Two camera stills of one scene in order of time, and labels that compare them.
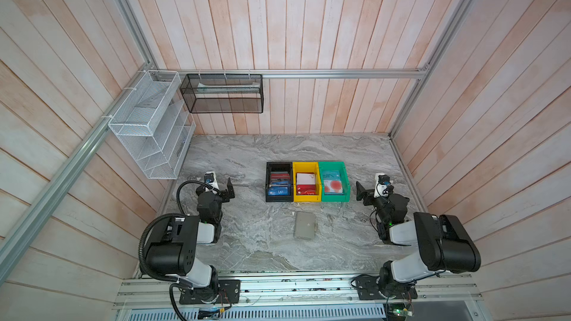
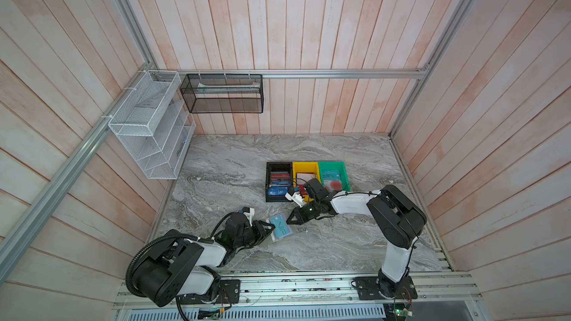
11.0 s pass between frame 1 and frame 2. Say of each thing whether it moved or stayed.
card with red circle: stayed
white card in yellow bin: stayed
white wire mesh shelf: stayed
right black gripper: moved
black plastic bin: stayed
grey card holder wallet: moved
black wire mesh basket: stayed
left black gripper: moved
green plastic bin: stayed
